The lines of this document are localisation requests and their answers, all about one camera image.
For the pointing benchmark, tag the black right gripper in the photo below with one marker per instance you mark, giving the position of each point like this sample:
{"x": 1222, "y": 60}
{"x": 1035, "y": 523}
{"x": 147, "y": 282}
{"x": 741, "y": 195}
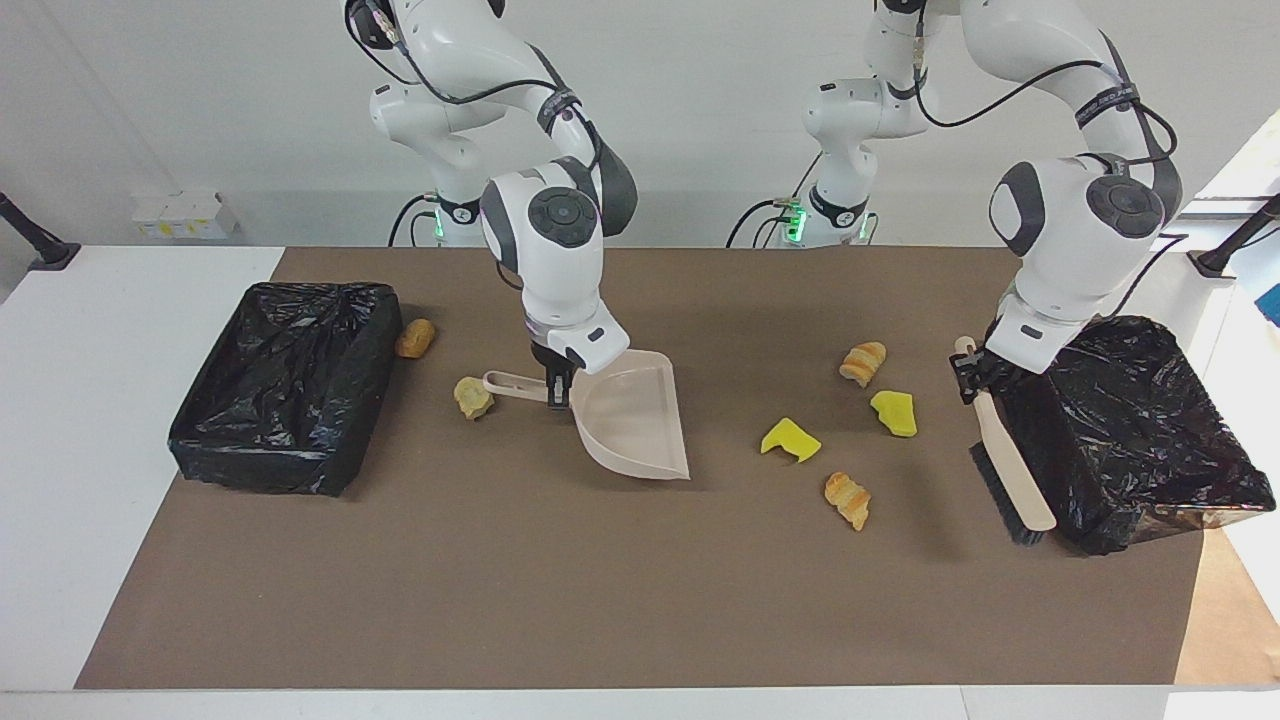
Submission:
{"x": 550, "y": 362}

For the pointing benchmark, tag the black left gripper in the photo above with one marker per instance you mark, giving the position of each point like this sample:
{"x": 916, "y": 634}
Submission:
{"x": 995, "y": 378}

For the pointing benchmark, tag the beige plastic dustpan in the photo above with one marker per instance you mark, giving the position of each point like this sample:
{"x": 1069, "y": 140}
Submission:
{"x": 630, "y": 420}

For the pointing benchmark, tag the yellow sponge block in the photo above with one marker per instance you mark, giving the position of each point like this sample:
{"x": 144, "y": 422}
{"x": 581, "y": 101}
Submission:
{"x": 894, "y": 413}

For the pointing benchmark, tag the golden croissant piece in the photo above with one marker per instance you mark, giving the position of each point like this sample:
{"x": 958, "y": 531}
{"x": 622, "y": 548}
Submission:
{"x": 848, "y": 500}
{"x": 862, "y": 363}

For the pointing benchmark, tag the beige brush black bristles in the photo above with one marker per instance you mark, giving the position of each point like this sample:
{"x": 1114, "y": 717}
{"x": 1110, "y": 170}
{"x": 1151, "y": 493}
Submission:
{"x": 1020, "y": 480}

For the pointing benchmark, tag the notched yellow sponge piece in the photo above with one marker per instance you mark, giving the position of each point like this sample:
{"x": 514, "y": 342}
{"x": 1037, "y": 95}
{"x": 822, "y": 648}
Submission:
{"x": 788, "y": 438}

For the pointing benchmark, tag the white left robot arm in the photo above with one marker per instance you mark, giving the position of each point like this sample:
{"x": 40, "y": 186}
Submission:
{"x": 1070, "y": 230}

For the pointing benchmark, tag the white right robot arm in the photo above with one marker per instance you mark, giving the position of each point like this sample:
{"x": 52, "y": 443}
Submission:
{"x": 550, "y": 250}

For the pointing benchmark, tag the black bag lined bin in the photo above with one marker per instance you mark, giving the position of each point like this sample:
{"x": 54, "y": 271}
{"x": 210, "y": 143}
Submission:
{"x": 280, "y": 400}
{"x": 1150, "y": 430}

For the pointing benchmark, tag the pale bread chunk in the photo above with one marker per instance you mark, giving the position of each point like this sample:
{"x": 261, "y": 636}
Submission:
{"x": 470, "y": 400}

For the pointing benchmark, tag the brown fried nugget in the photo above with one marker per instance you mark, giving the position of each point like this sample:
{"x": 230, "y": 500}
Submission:
{"x": 414, "y": 339}

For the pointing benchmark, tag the brown paper table mat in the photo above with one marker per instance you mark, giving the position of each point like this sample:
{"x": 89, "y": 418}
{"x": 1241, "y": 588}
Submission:
{"x": 500, "y": 600}

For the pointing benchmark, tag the blue object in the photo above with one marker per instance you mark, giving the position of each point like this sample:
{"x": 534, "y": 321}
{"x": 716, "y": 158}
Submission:
{"x": 1272, "y": 305}

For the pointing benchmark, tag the tan paper sheet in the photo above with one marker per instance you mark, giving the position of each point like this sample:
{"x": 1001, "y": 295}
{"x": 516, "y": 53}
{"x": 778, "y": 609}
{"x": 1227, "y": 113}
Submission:
{"x": 1235, "y": 620}

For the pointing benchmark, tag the black camera stand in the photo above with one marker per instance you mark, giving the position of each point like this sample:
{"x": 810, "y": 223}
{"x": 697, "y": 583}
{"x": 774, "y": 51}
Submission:
{"x": 40, "y": 248}
{"x": 1230, "y": 250}

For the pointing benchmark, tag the white wall socket strip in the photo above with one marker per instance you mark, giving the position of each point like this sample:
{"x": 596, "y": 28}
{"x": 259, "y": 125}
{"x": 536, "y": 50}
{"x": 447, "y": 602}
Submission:
{"x": 180, "y": 215}

